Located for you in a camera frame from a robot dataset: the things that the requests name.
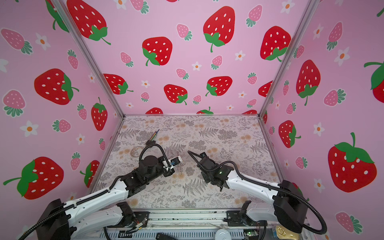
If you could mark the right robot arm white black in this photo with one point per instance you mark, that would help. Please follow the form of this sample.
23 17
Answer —
283 198

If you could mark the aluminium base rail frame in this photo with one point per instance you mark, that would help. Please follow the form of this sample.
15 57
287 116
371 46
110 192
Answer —
186 224

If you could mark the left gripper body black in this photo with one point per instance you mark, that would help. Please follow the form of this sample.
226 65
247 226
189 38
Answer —
159 170

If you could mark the green circuit board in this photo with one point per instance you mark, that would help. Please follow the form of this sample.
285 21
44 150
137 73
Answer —
251 235

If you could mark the white round puck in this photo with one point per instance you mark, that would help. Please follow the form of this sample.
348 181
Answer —
223 234

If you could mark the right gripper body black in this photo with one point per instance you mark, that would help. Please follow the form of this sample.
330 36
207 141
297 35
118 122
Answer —
206 178

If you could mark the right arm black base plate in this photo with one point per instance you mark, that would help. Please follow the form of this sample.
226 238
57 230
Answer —
238 219

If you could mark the black device at front edge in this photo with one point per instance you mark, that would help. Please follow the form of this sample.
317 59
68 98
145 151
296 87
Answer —
161 236

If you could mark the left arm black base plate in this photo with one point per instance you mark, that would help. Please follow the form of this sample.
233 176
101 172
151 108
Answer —
135 220

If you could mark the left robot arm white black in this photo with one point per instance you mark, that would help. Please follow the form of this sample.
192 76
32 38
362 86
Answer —
104 208

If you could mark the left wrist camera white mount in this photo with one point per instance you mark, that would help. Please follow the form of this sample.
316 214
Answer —
171 163

